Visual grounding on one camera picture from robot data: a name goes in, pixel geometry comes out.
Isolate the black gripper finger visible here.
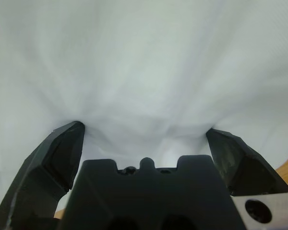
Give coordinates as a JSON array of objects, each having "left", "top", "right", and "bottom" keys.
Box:
[
  {"left": 205, "top": 128, "right": 288, "bottom": 197},
  {"left": 0, "top": 121, "right": 86, "bottom": 230}
]

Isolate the white t-shirt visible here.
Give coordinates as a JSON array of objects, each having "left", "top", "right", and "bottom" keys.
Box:
[{"left": 0, "top": 0, "right": 288, "bottom": 216}]

